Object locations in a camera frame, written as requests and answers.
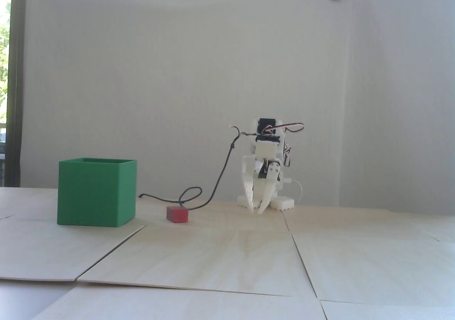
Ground red block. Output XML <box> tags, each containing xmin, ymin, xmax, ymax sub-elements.
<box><xmin>167</xmin><ymin>206</ymin><xmax>189</xmax><ymax>224</ymax></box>

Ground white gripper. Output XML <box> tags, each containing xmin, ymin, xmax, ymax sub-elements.
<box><xmin>245</xmin><ymin>141</ymin><xmax>280</xmax><ymax>214</ymax></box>

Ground dark window frame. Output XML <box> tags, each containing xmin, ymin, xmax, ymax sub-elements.
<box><xmin>9</xmin><ymin>0</ymin><xmax>27</xmax><ymax>187</ymax></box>

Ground green box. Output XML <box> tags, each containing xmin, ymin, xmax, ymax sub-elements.
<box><xmin>57</xmin><ymin>158</ymin><xmax>138</xmax><ymax>227</ymax></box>

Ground red white black servo wires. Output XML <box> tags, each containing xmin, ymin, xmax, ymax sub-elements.
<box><xmin>264</xmin><ymin>122</ymin><xmax>305</xmax><ymax>168</ymax></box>

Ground white cable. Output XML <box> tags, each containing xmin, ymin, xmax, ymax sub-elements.
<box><xmin>284</xmin><ymin>179</ymin><xmax>303</xmax><ymax>205</ymax></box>

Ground black cable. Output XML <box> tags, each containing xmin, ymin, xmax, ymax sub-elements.
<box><xmin>138</xmin><ymin>124</ymin><xmax>265</xmax><ymax>210</ymax></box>

